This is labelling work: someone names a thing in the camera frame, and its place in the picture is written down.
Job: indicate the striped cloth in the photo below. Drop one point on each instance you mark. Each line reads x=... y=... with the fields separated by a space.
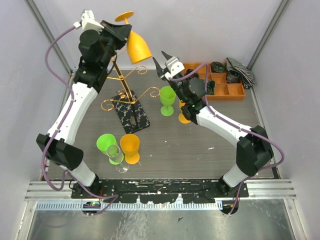
x=236 y=68

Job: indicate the gold wine glass rack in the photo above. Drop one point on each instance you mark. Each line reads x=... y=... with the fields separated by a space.
x=126 y=104

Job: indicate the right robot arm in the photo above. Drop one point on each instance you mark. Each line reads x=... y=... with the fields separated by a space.
x=253 y=147

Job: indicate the dark floral cloth rear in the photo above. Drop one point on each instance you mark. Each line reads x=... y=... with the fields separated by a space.
x=217 y=67

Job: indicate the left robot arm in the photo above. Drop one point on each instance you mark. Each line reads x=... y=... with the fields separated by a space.
x=98 y=43

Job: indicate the orange goblet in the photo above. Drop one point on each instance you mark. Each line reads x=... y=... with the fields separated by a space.
x=137 y=48
x=130 y=145
x=181 y=116

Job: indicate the orange compartment tray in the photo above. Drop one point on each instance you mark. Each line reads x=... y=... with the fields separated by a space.
x=222 y=91

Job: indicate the dark floral cloth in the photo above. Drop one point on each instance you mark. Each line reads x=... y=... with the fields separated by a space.
x=217 y=67
x=210 y=87

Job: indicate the dark patterned cloth right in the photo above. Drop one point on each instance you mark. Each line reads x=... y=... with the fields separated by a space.
x=233 y=78

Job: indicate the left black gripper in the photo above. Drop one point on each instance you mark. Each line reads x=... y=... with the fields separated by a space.
x=120 y=32

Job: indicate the grey cable duct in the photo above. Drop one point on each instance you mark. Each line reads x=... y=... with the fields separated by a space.
x=83 y=205

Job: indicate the green goblet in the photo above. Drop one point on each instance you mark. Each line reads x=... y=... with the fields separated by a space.
x=167 y=98
x=104 y=141

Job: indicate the clear wine glass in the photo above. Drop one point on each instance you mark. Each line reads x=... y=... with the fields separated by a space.
x=116 y=155

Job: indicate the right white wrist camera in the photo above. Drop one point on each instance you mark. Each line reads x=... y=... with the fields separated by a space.
x=174 y=67

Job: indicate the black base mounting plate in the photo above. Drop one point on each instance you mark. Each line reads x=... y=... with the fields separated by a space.
x=160 y=191

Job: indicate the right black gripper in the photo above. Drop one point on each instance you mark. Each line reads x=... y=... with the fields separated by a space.
x=160 y=72

